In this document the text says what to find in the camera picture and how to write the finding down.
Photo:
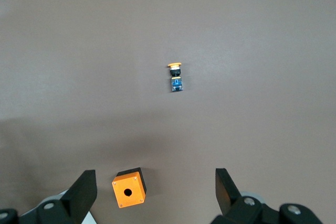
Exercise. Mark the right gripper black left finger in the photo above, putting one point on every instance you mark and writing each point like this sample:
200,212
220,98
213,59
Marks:
78,197

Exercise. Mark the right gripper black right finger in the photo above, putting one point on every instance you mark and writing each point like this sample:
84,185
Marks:
231,203

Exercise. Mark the orange button enclosure box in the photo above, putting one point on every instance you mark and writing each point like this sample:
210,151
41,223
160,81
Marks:
128,187

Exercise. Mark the yellow mushroom pushbutton switch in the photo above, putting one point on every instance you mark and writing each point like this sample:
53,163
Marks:
176,85

